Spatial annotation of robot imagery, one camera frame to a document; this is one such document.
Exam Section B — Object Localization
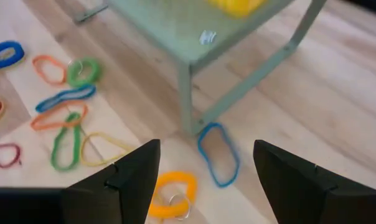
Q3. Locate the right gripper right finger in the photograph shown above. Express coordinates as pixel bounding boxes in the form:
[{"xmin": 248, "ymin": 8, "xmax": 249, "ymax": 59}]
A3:
[{"xmin": 253, "ymin": 139, "xmax": 376, "ymax": 224}]

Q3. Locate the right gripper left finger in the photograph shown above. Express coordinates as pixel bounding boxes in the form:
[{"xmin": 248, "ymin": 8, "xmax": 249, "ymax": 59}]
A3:
[{"xmin": 62, "ymin": 139, "xmax": 161, "ymax": 224}]

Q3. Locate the yellow spiral coil keychain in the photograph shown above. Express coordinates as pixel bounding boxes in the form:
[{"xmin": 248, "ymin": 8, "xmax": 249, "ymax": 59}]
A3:
[{"xmin": 147, "ymin": 170, "xmax": 198, "ymax": 221}]

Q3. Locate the green rubber band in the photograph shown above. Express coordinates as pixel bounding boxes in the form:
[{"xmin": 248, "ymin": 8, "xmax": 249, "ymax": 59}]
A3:
[{"xmin": 50, "ymin": 111, "xmax": 83, "ymax": 172}]

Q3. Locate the blue rubber band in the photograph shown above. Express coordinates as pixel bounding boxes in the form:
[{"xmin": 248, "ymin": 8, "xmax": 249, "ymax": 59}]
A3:
[
  {"xmin": 35, "ymin": 84, "xmax": 97, "ymax": 114},
  {"xmin": 197, "ymin": 121, "xmax": 241, "ymax": 189}
]

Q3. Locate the orange rubber band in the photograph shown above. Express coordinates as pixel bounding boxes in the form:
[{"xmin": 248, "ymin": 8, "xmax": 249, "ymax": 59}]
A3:
[
  {"xmin": 30, "ymin": 100, "xmax": 89, "ymax": 132},
  {"xmin": 32, "ymin": 55, "xmax": 68, "ymax": 86}
]

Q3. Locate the long red rubber band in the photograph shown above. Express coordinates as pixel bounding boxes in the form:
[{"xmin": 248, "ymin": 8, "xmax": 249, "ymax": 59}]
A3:
[{"xmin": 0, "ymin": 97, "xmax": 22, "ymax": 169}]

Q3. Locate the green spiral coil keychain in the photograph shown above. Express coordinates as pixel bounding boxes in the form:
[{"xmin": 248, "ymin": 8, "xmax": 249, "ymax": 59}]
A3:
[{"xmin": 66, "ymin": 57, "xmax": 103, "ymax": 88}]

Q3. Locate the blue spiral coil keychain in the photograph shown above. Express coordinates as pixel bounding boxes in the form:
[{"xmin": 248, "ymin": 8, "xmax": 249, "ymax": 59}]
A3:
[{"xmin": 0, "ymin": 40, "xmax": 26, "ymax": 70}]

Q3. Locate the clear acrylic stand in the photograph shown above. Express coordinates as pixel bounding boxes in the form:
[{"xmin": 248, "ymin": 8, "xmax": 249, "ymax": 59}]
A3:
[{"xmin": 74, "ymin": 0, "xmax": 327, "ymax": 136}]

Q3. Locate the yellow plastic basket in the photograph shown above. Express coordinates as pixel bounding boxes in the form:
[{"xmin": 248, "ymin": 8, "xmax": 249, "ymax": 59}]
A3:
[{"xmin": 206, "ymin": 0, "xmax": 268, "ymax": 18}]

